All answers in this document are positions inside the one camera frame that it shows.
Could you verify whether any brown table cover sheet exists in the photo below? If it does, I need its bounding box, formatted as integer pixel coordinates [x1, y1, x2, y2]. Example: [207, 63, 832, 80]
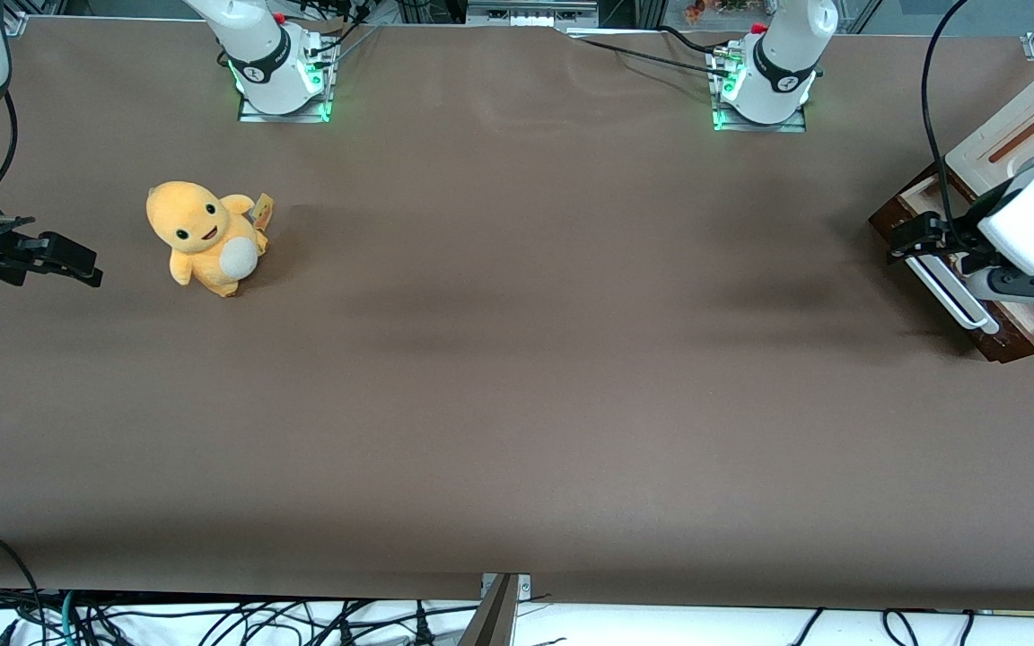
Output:
[0, 16, 1034, 613]

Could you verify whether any yellow plush toy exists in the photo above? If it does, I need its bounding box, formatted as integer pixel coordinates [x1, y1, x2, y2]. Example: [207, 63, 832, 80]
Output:
[145, 180, 276, 299]

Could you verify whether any wooden drawer cabinet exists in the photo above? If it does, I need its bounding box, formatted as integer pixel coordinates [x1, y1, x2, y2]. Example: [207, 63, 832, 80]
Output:
[946, 67, 1034, 207]

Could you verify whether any white drawer handle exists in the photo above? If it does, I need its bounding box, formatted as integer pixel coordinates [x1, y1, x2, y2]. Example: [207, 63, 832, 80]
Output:
[905, 254, 1001, 335]

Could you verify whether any grey equipment box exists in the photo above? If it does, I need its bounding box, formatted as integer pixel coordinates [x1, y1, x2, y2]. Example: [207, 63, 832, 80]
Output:
[466, 0, 600, 28]

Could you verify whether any aluminium profile post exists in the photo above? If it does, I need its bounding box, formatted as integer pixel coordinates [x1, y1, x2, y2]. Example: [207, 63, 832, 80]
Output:
[459, 572, 533, 646]

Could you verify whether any orange and green object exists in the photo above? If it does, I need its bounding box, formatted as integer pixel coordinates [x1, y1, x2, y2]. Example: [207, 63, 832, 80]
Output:
[680, 0, 756, 26]

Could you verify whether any dark brown wooden drawer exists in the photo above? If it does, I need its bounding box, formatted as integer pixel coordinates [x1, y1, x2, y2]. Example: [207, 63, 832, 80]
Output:
[870, 164, 1034, 364]

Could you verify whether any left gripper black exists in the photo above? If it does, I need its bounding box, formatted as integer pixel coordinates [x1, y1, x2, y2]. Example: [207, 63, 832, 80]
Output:
[889, 187, 1034, 311]

